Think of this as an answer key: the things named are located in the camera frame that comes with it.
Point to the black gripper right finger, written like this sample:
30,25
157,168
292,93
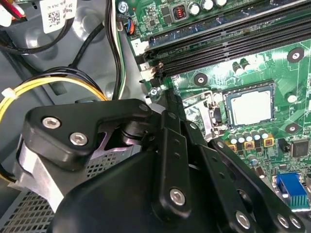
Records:
228,194

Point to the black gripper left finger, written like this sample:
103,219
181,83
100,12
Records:
73,114

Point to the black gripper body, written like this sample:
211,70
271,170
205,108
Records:
116,206

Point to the silver topped CPU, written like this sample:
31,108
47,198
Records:
250,108

